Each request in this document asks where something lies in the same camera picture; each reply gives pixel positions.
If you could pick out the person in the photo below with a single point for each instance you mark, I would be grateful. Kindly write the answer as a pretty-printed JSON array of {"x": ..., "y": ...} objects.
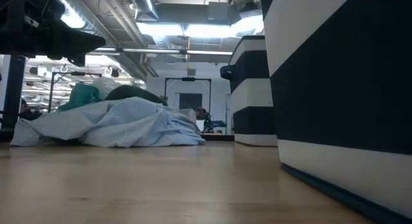
[
  {"x": 29, "y": 113},
  {"x": 201, "y": 113}
]

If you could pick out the dark wall panel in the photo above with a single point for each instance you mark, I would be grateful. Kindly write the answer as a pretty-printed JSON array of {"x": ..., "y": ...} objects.
[{"x": 190, "y": 101}]

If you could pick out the light blue garment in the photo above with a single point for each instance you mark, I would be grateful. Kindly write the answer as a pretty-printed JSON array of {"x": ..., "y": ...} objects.
[{"x": 122, "y": 124}]

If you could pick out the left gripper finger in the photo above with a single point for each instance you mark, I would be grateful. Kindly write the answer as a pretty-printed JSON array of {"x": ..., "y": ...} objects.
[
  {"x": 78, "y": 60},
  {"x": 71, "y": 40}
]

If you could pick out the black aluminium table frame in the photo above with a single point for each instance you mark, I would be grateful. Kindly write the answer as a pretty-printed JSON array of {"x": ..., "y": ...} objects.
[{"x": 219, "y": 137}]

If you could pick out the teal garment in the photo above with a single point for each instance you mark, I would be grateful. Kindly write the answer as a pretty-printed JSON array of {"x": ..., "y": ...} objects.
[{"x": 80, "y": 97}]

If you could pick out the dark green garment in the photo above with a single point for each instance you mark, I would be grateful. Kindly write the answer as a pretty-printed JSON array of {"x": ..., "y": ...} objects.
[{"x": 135, "y": 92}]

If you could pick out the linear ceiling light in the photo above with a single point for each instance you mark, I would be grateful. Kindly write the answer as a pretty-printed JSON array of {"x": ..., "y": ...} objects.
[{"x": 161, "y": 51}]

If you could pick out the bright ceiling light panel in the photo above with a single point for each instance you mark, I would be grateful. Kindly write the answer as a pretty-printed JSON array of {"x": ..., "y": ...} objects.
[{"x": 71, "y": 18}]

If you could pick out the grey ceiling box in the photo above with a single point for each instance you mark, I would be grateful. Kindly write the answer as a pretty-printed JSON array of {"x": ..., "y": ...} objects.
[{"x": 222, "y": 12}]

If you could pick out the silver ventilation duct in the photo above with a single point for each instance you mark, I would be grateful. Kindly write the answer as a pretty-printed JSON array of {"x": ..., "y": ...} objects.
[{"x": 143, "y": 3}]

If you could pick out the navy striped fabric bin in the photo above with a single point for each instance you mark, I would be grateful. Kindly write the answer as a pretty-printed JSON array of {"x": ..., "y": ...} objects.
[
  {"x": 347, "y": 89},
  {"x": 252, "y": 95}
]

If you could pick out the blue post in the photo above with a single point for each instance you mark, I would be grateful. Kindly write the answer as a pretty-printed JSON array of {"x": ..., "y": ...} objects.
[{"x": 13, "y": 92}]

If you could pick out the blue background machine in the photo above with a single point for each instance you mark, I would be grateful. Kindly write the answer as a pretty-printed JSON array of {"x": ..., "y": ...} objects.
[{"x": 215, "y": 125}]

